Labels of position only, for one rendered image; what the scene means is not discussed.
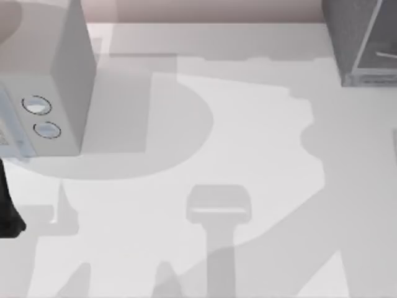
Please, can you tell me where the small microwave knob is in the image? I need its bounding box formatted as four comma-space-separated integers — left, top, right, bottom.
32, 121, 62, 140

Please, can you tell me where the large microwave knob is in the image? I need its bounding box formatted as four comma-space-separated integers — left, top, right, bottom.
21, 95, 53, 116

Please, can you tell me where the pale microwave oven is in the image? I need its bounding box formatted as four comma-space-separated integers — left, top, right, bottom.
0, 0, 97, 160

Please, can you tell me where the grey cabinet with dark inside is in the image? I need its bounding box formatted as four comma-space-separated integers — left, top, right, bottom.
321, 0, 397, 88

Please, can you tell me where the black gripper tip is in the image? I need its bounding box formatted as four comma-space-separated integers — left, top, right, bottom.
0, 157, 27, 240

